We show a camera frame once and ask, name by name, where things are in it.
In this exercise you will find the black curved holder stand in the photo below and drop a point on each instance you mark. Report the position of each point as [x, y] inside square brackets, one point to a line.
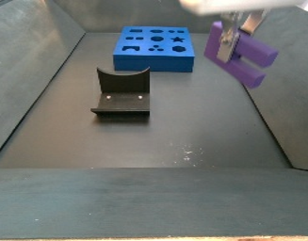
[125, 93]

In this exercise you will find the blue foam shape board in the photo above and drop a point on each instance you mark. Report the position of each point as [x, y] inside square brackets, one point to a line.
[158, 47]

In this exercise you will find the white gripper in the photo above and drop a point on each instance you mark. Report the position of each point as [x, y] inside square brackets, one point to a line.
[206, 7]

